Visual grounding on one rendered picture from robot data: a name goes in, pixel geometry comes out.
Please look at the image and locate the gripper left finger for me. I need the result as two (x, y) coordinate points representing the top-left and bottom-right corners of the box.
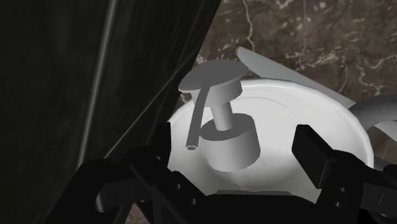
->
(76, 122), (206, 224)

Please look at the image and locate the grey flat blade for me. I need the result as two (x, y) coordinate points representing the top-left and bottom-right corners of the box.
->
(235, 46), (356, 109)

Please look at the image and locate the dark green tall object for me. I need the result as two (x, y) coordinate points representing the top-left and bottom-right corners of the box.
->
(0, 0), (222, 224)

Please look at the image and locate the white pump bottle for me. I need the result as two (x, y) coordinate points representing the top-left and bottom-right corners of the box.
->
(167, 59), (375, 204)

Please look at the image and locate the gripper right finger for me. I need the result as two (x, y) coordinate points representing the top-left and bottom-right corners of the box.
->
(291, 123), (397, 224)

